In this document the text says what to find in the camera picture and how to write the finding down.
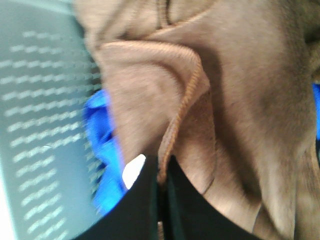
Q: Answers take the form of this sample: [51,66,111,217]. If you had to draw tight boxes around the grey perforated laundry basket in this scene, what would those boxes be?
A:
[0,0,105,240]

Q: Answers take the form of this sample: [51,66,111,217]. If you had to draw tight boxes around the brown microfibre towel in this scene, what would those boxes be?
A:
[74,0,320,240]

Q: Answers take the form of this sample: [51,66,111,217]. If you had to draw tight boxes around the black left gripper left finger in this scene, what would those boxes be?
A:
[77,156,158,240]

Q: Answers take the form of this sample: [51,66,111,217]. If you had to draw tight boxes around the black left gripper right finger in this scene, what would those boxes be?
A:
[166,156,253,240]

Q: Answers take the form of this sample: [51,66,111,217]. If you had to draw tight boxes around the blue cloth in basket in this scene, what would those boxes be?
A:
[83,89,128,215]

